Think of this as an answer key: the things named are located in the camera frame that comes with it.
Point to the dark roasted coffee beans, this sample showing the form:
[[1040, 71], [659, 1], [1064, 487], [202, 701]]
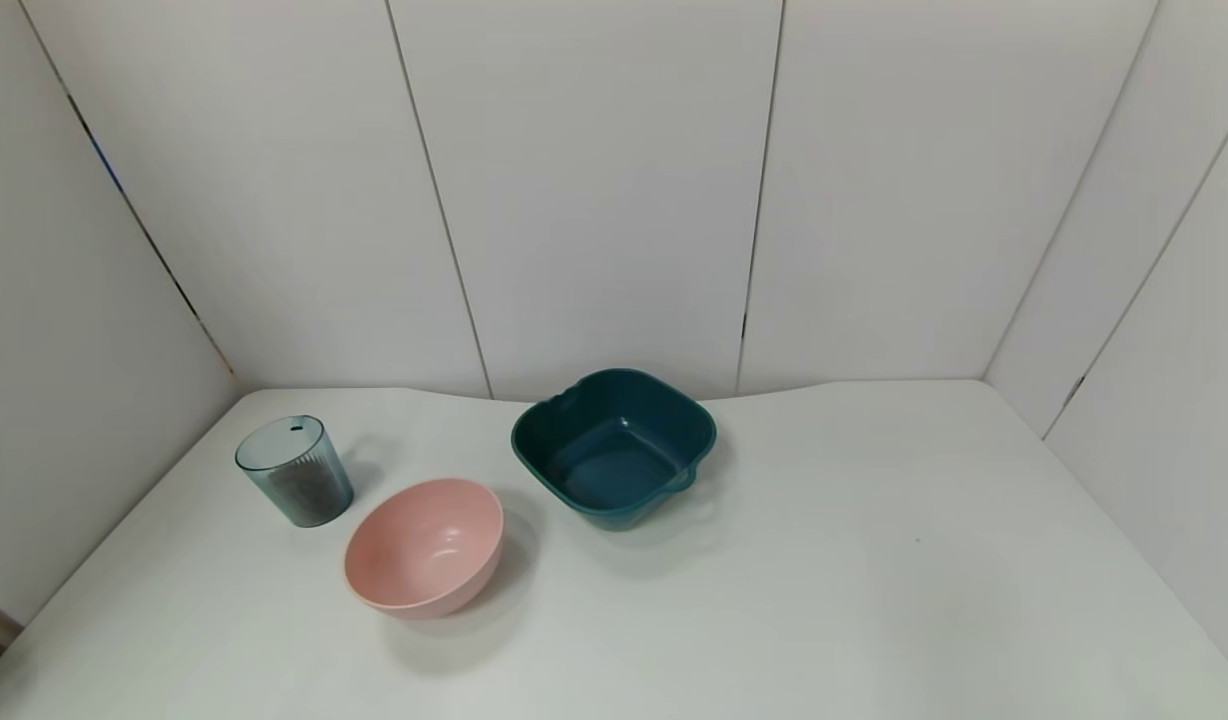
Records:
[[306, 492]]

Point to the transparent blue ribbed plastic cup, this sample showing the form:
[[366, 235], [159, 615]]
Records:
[[272, 445]]

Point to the dark teal square bowl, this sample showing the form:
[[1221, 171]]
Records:
[[614, 460]]

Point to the pink round bowl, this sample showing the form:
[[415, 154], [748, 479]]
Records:
[[424, 550]]

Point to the blue tape strip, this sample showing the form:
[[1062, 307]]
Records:
[[105, 163]]

